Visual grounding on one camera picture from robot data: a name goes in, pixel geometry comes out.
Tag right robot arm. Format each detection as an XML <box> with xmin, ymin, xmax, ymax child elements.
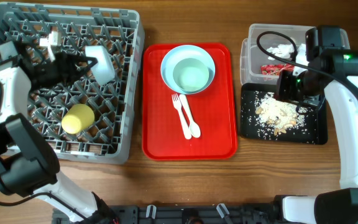
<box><xmin>275</xmin><ymin>26</ymin><xmax>358</xmax><ymax>223</ymax></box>

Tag clear plastic bin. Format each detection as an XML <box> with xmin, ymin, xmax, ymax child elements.
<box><xmin>240</xmin><ymin>23</ymin><xmax>351</xmax><ymax>86</ymax></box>

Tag red plastic tray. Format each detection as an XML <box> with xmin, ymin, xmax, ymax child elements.
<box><xmin>142</xmin><ymin>43</ymin><xmax>237</xmax><ymax>161</ymax></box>

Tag green bowl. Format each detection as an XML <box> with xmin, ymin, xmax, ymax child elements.
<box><xmin>173</xmin><ymin>58</ymin><xmax>209</xmax><ymax>93</ymax></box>

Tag rice and peanut scraps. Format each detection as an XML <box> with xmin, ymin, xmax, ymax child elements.
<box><xmin>254</xmin><ymin>93</ymin><xmax>307</xmax><ymax>136</ymax></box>

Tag light blue small bowl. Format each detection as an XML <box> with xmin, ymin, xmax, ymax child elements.
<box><xmin>85</xmin><ymin>45</ymin><xmax>116</xmax><ymax>85</ymax></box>

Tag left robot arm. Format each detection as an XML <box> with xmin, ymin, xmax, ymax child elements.
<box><xmin>0</xmin><ymin>41</ymin><xmax>117</xmax><ymax>223</ymax></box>

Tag red snack wrapper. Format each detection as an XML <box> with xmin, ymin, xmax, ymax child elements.
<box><xmin>260</xmin><ymin>63</ymin><xmax>295</xmax><ymax>75</ymax></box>

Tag light blue plate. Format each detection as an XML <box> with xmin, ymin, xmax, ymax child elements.
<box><xmin>160</xmin><ymin>45</ymin><xmax>216</xmax><ymax>95</ymax></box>

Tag white plastic spoon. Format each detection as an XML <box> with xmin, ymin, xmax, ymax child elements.
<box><xmin>179</xmin><ymin>94</ymin><xmax>201</xmax><ymax>138</ymax></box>

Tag white plastic fork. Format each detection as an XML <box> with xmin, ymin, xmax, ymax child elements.
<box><xmin>172</xmin><ymin>94</ymin><xmax>191</xmax><ymax>139</ymax></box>

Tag grey plastic dishwasher rack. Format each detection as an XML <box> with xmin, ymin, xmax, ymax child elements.
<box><xmin>0</xmin><ymin>2</ymin><xmax>145</xmax><ymax>164</ymax></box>

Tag crumpled white tissue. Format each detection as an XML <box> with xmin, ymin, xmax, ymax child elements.
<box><xmin>267</xmin><ymin>44</ymin><xmax>295</xmax><ymax>60</ymax></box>

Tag black plastic tray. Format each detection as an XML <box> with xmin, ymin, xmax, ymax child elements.
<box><xmin>239</xmin><ymin>83</ymin><xmax>328</xmax><ymax>144</ymax></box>

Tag yellow plastic cup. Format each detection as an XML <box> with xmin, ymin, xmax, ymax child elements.
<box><xmin>61</xmin><ymin>104</ymin><xmax>94</xmax><ymax>134</ymax></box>

